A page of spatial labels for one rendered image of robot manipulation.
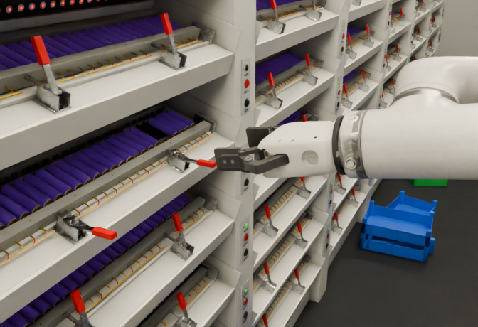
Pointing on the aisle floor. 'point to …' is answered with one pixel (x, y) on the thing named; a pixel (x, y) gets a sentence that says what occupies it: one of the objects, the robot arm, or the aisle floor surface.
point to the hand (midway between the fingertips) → (239, 148)
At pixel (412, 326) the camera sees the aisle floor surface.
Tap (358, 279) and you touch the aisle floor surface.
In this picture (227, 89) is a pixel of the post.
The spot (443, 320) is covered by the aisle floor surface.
